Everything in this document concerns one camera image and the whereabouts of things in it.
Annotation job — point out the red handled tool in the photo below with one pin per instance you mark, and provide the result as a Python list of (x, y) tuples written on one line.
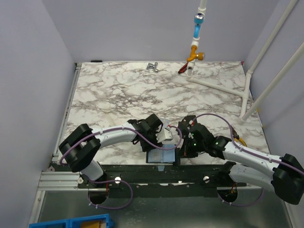
[(183, 69)]

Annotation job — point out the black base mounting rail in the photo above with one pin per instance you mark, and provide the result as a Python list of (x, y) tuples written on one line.
[(162, 181)]

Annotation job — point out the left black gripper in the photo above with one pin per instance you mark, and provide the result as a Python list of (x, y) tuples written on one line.
[(146, 147)]

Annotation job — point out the orange pipe valve fitting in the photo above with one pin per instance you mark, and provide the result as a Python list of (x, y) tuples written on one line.
[(194, 55)]

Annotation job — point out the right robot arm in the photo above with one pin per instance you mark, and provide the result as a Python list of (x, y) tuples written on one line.
[(284, 175)]

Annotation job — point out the silver metal clamp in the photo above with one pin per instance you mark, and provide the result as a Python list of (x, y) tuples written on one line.
[(153, 66)]

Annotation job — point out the silver grey credit card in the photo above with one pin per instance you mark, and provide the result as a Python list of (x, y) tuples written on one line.
[(165, 122)]

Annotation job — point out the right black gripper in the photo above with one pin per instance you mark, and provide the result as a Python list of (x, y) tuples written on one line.
[(187, 147)]

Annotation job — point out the black leather card holder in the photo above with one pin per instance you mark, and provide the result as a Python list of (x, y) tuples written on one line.
[(161, 156)]

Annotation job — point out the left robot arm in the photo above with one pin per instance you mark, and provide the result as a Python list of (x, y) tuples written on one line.
[(80, 147)]

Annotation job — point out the blue plastic bin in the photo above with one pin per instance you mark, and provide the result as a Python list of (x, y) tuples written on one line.
[(74, 222)]

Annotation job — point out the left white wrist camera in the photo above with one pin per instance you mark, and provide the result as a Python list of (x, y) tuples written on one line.
[(164, 135)]

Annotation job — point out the yellow handled pliers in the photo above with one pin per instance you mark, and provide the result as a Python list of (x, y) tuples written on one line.
[(237, 138)]

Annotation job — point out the white PVC pipe frame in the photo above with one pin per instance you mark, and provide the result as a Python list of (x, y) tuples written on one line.
[(245, 113)]

